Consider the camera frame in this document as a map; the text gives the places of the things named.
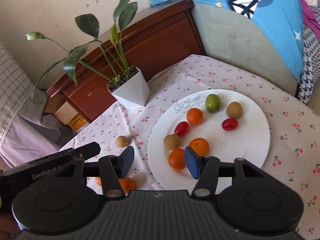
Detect green sofa armrest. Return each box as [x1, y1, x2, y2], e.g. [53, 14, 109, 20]
[192, 4, 300, 98]

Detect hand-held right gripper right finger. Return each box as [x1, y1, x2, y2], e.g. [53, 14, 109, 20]
[184, 146, 269, 198]

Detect red tomato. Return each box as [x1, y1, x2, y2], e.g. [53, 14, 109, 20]
[222, 118, 238, 131]
[174, 121, 189, 137]

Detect white plate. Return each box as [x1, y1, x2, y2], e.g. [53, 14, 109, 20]
[147, 89, 271, 191]

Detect green leafy plant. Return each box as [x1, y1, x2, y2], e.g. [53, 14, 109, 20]
[26, 0, 150, 87]

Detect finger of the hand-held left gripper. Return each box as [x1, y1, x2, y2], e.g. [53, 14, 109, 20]
[59, 142, 101, 159]

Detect cherry print tablecloth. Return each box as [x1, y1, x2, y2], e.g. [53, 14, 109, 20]
[59, 54, 320, 240]

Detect orange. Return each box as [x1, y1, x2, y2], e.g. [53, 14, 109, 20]
[186, 108, 203, 126]
[168, 148, 187, 171]
[188, 138, 209, 156]
[119, 177, 137, 194]

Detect purple cloth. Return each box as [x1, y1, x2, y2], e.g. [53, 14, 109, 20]
[289, 0, 320, 33]

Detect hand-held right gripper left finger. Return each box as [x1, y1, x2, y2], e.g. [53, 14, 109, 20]
[54, 146, 135, 199]

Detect cardboard box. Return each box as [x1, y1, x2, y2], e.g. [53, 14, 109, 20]
[44, 100, 90, 132]

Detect houndstooth cloth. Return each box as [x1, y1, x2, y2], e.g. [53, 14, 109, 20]
[296, 26, 320, 106]

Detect green mango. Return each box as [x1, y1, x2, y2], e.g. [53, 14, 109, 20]
[205, 94, 221, 113]

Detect brown kiwi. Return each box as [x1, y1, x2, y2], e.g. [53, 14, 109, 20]
[163, 134, 181, 151]
[115, 135, 130, 147]
[226, 101, 243, 119]

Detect checkered beige cloth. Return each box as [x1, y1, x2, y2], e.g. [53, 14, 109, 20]
[0, 42, 75, 168]

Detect white faceted plant pot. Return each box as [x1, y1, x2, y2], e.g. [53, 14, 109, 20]
[107, 66, 151, 110]

